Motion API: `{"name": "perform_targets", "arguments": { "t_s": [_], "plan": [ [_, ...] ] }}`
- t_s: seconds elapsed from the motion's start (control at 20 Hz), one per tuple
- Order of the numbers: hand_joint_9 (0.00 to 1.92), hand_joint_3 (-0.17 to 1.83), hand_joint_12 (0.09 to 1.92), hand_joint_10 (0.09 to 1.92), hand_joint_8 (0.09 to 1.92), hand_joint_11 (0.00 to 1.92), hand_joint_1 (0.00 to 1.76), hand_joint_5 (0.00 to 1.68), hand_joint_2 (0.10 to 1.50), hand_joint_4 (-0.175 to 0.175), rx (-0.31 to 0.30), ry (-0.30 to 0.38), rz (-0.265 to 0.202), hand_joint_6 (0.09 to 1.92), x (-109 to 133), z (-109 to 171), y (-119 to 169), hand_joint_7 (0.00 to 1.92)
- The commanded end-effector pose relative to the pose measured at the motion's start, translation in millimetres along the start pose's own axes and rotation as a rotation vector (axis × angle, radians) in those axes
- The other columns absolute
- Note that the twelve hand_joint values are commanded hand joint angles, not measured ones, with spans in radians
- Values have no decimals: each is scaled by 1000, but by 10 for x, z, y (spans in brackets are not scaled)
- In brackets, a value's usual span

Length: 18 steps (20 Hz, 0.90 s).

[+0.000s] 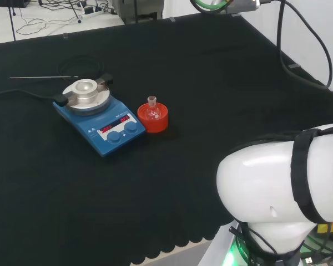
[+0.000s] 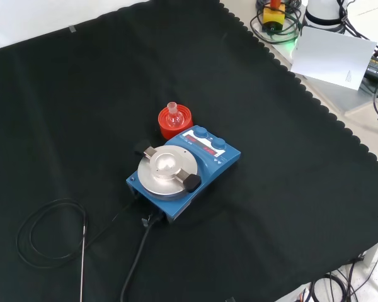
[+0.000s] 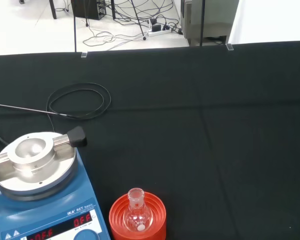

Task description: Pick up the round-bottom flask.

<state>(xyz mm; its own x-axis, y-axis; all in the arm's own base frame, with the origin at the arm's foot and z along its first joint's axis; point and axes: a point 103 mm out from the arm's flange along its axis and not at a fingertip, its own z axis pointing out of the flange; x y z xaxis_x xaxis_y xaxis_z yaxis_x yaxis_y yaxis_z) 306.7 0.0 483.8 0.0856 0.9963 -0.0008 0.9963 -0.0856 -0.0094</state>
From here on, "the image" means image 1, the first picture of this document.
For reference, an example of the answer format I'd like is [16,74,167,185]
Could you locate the grey equipment cabinet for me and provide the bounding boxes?
[112,0,165,25]

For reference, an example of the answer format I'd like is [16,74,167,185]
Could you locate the thin pale rod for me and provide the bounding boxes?
[9,75,79,80]

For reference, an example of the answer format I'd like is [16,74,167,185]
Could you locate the black bench cloth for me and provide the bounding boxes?
[0,12,333,266]

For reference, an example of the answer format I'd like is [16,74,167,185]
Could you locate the orange round flask stand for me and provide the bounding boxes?
[137,101,169,134]

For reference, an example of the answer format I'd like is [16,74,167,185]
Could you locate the clear glass round-bottom flask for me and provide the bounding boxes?
[146,95,161,121]

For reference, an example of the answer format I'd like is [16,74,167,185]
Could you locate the blue base heater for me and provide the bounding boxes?
[52,72,147,158]

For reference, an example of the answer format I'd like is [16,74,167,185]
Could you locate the black tripod leg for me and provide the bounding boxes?
[8,0,17,41]

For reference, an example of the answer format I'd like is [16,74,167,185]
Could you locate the tangled thin floor cables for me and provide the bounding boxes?
[16,0,85,36]

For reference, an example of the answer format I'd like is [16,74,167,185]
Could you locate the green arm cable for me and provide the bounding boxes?
[190,0,229,14]

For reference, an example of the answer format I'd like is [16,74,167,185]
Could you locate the black box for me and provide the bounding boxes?
[0,0,31,8]

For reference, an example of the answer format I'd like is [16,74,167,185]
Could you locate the white power strip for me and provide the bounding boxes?
[81,9,104,19]

